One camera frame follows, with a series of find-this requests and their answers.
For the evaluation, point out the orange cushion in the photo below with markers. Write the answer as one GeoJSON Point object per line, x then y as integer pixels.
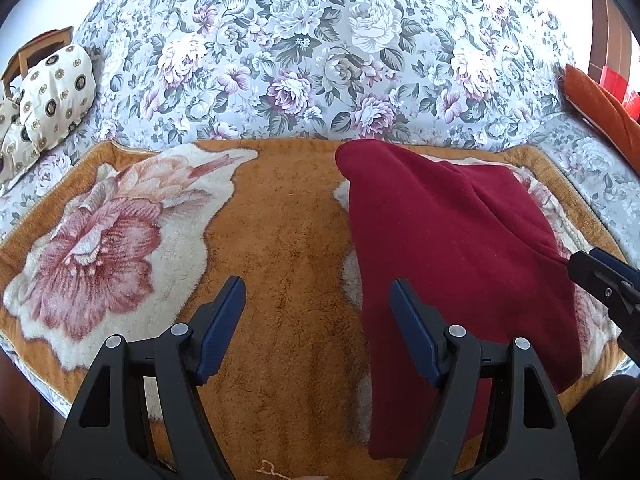
{"type": "Point", "coordinates": [607, 110]}

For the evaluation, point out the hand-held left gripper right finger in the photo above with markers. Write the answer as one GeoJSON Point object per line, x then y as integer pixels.
{"type": "Point", "coordinates": [412, 330]}

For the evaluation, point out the floral bedspread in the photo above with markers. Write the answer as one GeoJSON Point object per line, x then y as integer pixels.
{"type": "Point", "coordinates": [300, 35]}

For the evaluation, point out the person's dark clothing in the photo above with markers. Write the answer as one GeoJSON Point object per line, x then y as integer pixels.
{"type": "Point", "coordinates": [605, 425]}

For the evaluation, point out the dark red fleece garment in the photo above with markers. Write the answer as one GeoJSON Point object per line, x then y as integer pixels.
{"type": "Point", "coordinates": [450, 240]}

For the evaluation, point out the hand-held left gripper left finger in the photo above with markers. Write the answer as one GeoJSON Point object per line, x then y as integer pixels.
{"type": "Point", "coordinates": [222, 320]}

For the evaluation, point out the red object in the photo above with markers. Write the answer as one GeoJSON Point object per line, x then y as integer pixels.
{"type": "Point", "coordinates": [615, 82]}

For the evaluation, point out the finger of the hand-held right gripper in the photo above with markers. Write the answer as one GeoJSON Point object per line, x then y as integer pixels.
{"type": "Point", "coordinates": [617, 264]}
{"type": "Point", "coordinates": [595, 275]}

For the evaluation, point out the brown plush flower blanket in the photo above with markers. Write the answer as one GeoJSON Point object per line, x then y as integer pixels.
{"type": "Point", "coordinates": [280, 260]}

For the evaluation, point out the wooden chair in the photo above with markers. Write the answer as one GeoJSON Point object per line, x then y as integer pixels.
{"type": "Point", "coordinates": [30, 50]}

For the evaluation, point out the cream medallion print cushion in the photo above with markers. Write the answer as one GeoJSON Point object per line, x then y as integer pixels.
{"type": "Point", "coordinates": [7, 111]}
{"type": "Point", "coordinates": [57, 95]}
{"type": "Point", "coordinates": [15, 155]}

